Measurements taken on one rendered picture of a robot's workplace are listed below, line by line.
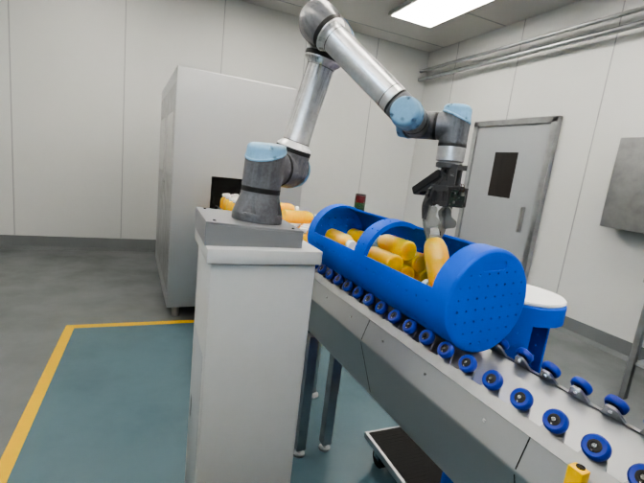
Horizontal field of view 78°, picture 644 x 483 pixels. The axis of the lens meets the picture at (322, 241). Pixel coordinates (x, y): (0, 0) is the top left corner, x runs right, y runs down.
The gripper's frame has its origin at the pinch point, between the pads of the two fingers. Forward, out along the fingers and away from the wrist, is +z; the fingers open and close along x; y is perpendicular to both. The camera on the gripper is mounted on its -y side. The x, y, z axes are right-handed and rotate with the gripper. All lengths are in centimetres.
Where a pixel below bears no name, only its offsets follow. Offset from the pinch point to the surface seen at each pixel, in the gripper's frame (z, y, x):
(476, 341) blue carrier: 25.1, 18.8, 3.8
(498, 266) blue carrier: 5.0, 18.6, 6.8
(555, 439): 31, 48, -5
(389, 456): 108, -37, 29
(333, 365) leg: 76, -64, 10
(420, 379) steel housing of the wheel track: 37.6, 13.1, -7.9
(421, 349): 30.9, 9.3, -5.7
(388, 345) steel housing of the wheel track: 35.4, -3.2, -7.2
